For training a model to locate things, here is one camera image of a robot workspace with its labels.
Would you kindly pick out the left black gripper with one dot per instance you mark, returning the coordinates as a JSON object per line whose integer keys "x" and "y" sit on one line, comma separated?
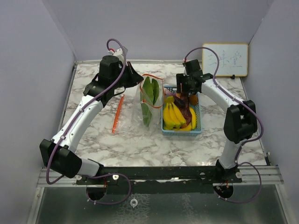
{"x": 134, "y": 77}

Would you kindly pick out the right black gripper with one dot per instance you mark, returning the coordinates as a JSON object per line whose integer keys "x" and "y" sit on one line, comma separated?
{"x": 180, "y": 79}

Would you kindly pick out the yellow banana bunch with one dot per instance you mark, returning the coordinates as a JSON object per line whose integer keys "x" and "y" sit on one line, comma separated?
{"x": 172, "y": 116}

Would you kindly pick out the green leafy vegetable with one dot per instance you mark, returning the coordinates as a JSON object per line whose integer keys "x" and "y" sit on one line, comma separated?
{"x": 149, "y": 95}

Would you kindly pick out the clear zip bag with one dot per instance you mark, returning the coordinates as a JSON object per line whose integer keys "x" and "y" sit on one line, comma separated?
{"x": 156, "y": 111}
{"x": 124, "y": 120}

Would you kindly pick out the blue perforated plastic basket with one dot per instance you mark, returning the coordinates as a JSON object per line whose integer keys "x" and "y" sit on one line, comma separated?
{"x": 194, "y": 132}

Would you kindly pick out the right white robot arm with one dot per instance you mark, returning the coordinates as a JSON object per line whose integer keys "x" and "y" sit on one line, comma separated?
{"x": 240, "y": 122}

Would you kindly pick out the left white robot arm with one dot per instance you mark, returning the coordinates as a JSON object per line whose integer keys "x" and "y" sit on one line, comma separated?
{"x": 58, "y": 153}

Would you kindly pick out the clear zip bag on table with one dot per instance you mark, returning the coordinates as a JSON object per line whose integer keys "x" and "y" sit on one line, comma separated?
{"x": 124, "y": 120}

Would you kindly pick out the small orange fruit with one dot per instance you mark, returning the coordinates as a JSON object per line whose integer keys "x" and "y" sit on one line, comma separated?
{"x": 193, "y": 99}

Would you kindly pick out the single yellow banana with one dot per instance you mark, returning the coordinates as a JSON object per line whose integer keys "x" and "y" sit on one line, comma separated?
{"x": 193, "y": 119}

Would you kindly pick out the small framed whiteboard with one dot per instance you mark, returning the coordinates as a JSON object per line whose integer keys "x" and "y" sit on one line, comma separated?
{"x": 233, "y": 59}

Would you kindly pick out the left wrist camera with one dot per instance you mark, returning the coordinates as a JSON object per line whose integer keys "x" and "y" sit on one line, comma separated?
{"x": 117, "y": 53}

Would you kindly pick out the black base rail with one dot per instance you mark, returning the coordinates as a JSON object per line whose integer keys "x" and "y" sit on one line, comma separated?
{"x": 160, "y": 180}

